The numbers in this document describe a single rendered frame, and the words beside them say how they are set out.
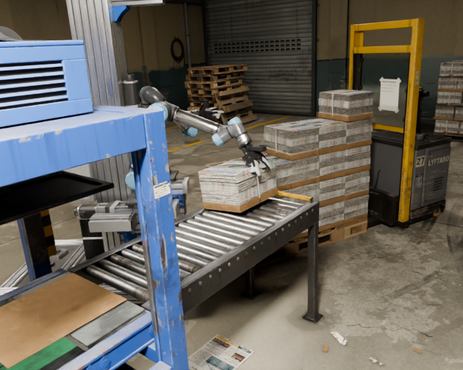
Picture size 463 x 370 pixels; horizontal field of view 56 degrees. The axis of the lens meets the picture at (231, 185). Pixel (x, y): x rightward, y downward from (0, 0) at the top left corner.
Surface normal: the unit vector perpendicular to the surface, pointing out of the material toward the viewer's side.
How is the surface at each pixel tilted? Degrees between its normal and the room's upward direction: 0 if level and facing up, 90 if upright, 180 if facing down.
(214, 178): 90
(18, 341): 0
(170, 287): 90
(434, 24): 90
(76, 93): 90
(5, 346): 0
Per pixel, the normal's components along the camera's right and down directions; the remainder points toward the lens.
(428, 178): 0.49, 0.24
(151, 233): -0.62, 0.27
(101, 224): -0.04, 0.31
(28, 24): 0.78, 0.15
